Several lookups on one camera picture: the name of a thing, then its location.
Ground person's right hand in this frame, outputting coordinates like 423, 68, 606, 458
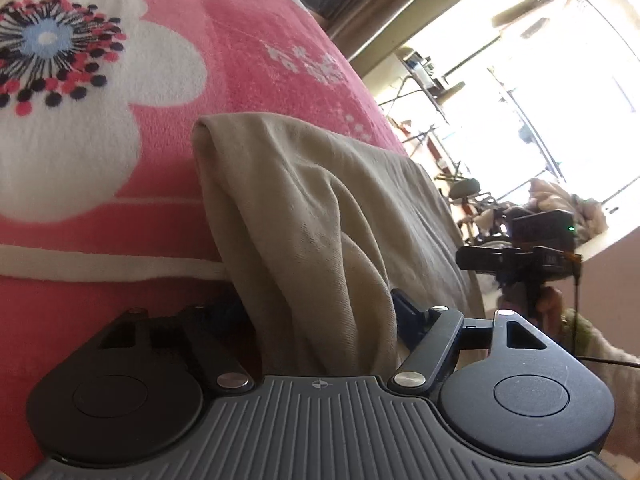
541, 285, 566, 335

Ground beige curtain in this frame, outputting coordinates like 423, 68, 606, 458
320, 0, 496, 61

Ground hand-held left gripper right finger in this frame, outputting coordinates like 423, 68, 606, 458
389, 288, 563, 394

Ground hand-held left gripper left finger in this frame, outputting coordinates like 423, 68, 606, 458
97, 302, 253, 394

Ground thin black cable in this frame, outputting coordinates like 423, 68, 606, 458
570, 255, 640, 365

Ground beige pants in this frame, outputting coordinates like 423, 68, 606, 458
191, 112, 488, 376

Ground pink floral blanket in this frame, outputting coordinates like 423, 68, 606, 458
0, 0, 416, 476

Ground round stool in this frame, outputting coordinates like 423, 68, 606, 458
447, 177, 482, 213

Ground cream cloth pile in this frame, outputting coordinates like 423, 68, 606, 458
527, 177, 608, 246

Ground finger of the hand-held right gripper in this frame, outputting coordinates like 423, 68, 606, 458
455, 245, 520, 275

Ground person's right forearm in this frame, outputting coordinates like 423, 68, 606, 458
557, 307, 640, 466

